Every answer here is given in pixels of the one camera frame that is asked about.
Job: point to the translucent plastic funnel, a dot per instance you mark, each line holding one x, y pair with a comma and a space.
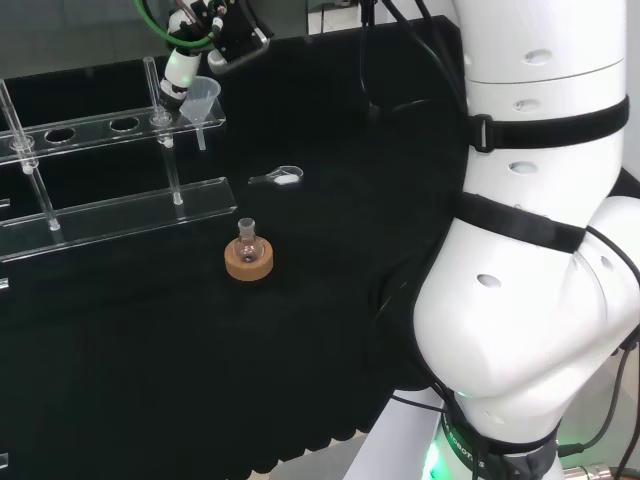
201, 102

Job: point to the small round-bottom glass flask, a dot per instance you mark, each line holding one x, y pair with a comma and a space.
246, 247

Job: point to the clear acrylic funnel stand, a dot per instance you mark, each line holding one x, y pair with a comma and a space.
125, 215

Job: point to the glass weighing funnel with powder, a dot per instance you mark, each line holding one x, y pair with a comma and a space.
285, 177

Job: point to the black bench cloth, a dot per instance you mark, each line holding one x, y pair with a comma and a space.
325, 260

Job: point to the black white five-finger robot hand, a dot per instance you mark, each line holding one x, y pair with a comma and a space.
235, 35

